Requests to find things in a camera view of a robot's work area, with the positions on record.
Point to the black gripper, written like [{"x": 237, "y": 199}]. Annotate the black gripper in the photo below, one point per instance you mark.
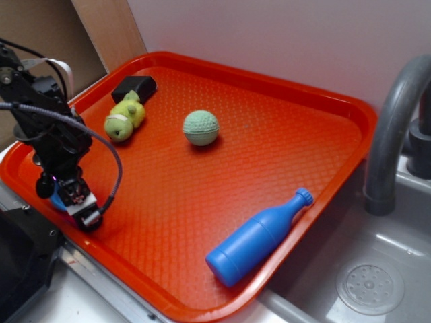
[{"x": 59, "y": 148}]

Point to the blue dimpled ball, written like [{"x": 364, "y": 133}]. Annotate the blue dimpled ball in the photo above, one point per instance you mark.
[{"x": 57, "y": 202}]

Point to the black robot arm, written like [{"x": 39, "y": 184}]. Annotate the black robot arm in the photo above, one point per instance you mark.
[{"x": 35, "y": 98}]

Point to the black robot base box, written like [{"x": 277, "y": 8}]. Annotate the black robot base box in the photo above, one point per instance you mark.
[{"x": 29, "y": 250}]

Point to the green dimpled ball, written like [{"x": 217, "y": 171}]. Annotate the green dimpled ball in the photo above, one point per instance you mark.
[{"x": 201, "y": 128}]

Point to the green plush turtle toy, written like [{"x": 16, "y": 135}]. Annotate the green plush turtle toy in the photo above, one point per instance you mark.
[{"x": 124, "y": 118}]

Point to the black rectangular block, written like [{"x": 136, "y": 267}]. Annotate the black rectangular block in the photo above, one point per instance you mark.
[{"x": 144, "y": 86}]

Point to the brown cardboard panel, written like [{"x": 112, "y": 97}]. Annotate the brown cardboard panel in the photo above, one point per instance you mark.
[{"x": 92, "y": 37}]

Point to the red plastic tray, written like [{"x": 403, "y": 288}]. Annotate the red plastic tray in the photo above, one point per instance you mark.
[{"x": 177, "y": 201}]

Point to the blue plastic toy bottle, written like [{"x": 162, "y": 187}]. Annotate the blue plastic toy bottle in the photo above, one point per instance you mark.
[{"x": 254, "y": 240}]

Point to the grey toy sink basin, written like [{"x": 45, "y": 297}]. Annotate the grey toy sink basin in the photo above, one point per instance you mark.
[{"x": 355, "y": 267}]

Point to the grey toy faucet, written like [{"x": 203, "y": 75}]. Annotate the grey toy faucet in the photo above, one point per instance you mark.
[{"x": 400, "y": 108}]

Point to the dark faucet handle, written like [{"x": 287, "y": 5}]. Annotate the dark faucet handle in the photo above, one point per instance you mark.
[{"x": 418, "y": 163}]

